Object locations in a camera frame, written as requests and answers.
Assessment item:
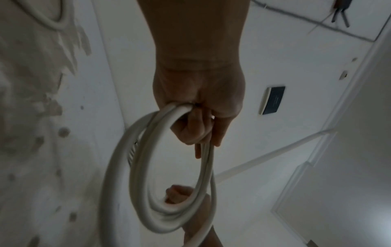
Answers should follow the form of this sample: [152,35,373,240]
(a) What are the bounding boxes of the person's left hand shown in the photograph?
[136,0,251,160]

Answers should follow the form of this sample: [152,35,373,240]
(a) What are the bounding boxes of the person's right hand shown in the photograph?
[165,184,224,247]

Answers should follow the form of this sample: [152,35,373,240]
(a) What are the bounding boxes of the thin white cable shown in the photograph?
[99,102,217,247]
[22,0,75,31]

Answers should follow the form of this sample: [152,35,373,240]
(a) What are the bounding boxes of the small dark tablet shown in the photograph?
[259,85,286,116]

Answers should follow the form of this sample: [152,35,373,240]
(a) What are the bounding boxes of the black router with antennas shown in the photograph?
[308,0,352,34]

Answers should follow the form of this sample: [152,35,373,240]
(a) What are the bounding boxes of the white wall conduit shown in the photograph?
[215,128,338,180]

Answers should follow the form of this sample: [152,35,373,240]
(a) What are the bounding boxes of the thin black wall wire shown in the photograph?
[250,0,391,42]

